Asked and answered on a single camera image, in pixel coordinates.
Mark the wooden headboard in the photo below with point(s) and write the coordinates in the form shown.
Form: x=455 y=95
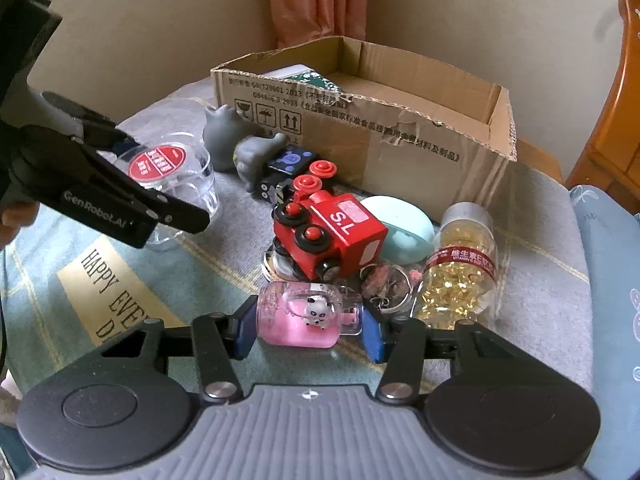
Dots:
x=610 y=125

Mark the red toy train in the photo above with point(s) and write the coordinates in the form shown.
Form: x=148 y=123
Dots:
x=345 y=235

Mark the teal egg-shaped case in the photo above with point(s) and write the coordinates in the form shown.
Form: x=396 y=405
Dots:
x=405 y=232

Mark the brown cardboard box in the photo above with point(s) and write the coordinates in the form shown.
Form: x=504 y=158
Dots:
x=400 y=160

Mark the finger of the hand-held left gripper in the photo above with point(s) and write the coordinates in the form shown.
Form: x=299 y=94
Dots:
x=175 y=215
x=100 y=132

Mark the clear round dish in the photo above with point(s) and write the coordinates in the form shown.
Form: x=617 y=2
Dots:
x=277 y=265

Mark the grey cat figurine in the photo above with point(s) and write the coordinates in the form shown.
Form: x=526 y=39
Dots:
x=220 y=135

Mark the clear plastic jar red lid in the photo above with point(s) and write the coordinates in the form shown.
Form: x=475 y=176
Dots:
x=197 y=175

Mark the person's left hand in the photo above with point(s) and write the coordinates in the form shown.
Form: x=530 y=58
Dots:
x=15 y=225

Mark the blue floral pillow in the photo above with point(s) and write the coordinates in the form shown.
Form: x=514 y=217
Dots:
x=615 y=310

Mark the pink beige curtain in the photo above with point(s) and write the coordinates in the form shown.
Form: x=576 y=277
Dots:
x=315 y=0

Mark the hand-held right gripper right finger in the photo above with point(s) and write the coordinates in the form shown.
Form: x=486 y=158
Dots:
x=375 y=337

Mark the clear bottle of yellow capsules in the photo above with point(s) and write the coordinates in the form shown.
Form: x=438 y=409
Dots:
x=457 y=280

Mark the black blue cube toy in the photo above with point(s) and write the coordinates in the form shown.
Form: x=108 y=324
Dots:
x=285 y=160

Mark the pink liquid bottle with panda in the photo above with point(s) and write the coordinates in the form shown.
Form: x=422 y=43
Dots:
x=295 y=320

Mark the green patterned box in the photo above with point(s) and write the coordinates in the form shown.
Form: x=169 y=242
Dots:
x=310 y=79

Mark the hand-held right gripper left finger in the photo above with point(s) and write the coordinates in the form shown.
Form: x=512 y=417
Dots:
x=245 y=329

